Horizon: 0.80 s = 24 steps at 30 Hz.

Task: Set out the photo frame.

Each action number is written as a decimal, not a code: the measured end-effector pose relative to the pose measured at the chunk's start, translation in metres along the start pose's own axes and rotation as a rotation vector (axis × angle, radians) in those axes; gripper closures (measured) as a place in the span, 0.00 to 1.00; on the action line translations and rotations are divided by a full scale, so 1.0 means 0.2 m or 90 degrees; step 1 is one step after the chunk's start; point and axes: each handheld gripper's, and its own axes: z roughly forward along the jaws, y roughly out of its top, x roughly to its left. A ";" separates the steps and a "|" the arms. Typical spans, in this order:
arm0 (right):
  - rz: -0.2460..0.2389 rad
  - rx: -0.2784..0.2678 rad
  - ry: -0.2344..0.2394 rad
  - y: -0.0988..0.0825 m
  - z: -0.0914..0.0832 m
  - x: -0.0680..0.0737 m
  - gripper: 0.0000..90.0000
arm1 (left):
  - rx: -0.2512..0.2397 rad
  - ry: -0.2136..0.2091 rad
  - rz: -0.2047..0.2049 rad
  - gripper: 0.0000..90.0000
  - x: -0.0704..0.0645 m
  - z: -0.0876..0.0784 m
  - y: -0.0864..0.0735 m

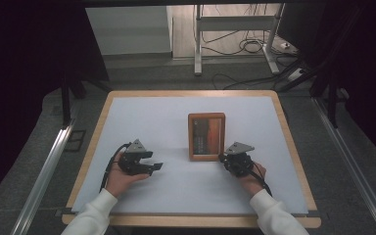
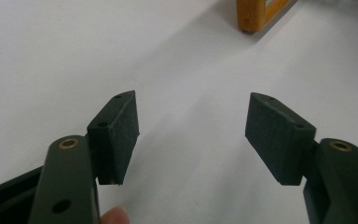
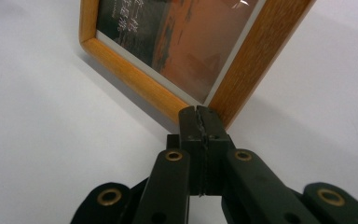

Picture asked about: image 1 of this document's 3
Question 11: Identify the bundle of black floor cables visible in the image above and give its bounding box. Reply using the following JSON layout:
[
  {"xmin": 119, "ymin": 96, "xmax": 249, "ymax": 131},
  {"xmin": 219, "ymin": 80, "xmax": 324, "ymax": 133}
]
[{"xmin": 201, "ymin": 29, "xmax": 277, "ymax": 57}]

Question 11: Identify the person's right hand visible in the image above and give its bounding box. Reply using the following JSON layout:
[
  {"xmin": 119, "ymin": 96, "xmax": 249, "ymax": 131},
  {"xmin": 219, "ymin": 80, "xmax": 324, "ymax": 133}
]
[{"xmin": 231, "ymin": 162, "xmax": 267, "ymax": 198}]

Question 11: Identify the person's left hand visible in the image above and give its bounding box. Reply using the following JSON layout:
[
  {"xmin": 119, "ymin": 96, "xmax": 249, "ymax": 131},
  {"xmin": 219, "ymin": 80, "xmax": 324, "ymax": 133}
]
[{"xmin": 106, "ymin": 153, "xmax": 151, "ymax": 199}]

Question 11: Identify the aluminium rail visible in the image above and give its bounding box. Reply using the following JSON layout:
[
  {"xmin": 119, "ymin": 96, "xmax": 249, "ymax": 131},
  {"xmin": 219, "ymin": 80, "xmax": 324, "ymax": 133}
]
[
  {"xmin": 311, "ymin": 97, "xmax": 376, "ymax": 235},
  {"xmin": 9, "ymin": 125, "xmax": 76, "ymax": 235}
]

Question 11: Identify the white table mat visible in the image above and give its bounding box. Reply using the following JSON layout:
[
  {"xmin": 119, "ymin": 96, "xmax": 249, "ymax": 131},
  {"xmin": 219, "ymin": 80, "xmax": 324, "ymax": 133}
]
[{"xmin": 71, "ymin": 96, "xmax": 308, "ymax": 215}]

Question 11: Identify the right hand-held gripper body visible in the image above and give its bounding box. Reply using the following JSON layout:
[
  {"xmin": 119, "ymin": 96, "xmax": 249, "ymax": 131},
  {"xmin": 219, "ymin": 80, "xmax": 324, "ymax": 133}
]
[{"xmin": 224, "ymin": 141, "xmax": 256, "ymax": 178}]

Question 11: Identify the white panel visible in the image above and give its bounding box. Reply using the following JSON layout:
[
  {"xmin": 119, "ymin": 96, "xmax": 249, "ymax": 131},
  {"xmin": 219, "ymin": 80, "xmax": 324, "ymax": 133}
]
[{"xmin": 85, "ymin": 6, "xmax": 173, "ymax": 57}]

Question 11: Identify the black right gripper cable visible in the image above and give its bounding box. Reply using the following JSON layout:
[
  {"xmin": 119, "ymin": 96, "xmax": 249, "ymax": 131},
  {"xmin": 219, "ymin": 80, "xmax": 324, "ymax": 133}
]
[{"xmin": 249, "ymin": 163, "xmax": 273, "ymax": 197}]

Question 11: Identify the wooden photo frame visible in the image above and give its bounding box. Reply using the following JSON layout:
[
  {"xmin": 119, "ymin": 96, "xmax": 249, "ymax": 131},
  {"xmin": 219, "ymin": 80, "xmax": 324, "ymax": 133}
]
[{"xmin": 187, "ymin": 112, "xmax": 226, "ymax": 162}]

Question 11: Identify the black metal stand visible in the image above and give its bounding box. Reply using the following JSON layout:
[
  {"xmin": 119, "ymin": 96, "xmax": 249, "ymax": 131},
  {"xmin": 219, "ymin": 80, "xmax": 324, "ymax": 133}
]
[
  {"xmin": 60, "ymin": 72, "xmax": 112, "ymax": 127},
  {"xmin": 277, "ymin": 55, "xmax": 349, "ymax": 129}
]

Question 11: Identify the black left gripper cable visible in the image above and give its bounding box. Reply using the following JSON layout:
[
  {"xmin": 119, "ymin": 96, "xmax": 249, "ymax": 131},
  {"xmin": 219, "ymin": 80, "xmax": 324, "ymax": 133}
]
[{"xmin": 99, "ymin": 142, "xmax": 131, "ymax": 194}]

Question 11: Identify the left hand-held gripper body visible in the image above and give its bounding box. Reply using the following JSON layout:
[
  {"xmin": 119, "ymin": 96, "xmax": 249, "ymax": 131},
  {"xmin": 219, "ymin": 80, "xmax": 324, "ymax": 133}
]
[{"xmin": 118, "ymin": 139, "xmax": 147, "ymax": 176}]

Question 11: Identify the white metal desk frame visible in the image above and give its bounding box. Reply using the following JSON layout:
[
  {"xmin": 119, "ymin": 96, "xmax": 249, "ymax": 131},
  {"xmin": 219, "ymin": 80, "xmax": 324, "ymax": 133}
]
[{"xmin": 194, "ymin": 3, "xmax": 285, "ymax": 76}]

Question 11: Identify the black square floor frame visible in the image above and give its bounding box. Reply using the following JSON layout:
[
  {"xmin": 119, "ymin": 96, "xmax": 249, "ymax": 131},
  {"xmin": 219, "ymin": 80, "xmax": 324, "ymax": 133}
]
[{"xmin": 64, "ymin": 129, "xmax": 87, "ymax": 153}]

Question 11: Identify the long black floor cable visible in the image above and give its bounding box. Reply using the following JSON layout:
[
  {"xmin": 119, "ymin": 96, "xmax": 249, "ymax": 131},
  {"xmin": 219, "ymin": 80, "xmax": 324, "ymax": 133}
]
[{"xmin": 211, "ymin": 62, "xmax": 300, "ymax": 91}]

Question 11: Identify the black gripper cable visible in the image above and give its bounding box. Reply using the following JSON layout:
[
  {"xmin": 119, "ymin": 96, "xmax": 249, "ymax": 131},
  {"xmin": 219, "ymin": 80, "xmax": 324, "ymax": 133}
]
[
  {"xmin": 249, "ymin": 163, "xmax": 273, "ymax": 197},
  {"xmin": 99, "ymin": 142, "xmax": 131, "ymax": 194}
]

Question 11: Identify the white power strip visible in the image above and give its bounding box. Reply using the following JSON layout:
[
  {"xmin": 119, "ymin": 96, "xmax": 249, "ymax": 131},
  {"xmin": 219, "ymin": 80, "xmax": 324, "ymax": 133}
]
[{"xmin": 287, "ymin": 68, "xmax": 306, "ymax": 82}]

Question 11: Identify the dark curtain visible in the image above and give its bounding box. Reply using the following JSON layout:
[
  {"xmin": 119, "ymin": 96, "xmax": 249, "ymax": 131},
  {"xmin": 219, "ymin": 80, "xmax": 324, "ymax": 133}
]
[
  {"xmin": 277, "ymin": 0, "xmax": 376, "ymax": 163},
  {"xmin": 0, "ymin": 0, "xmax": 111, "ymax": 210}
]

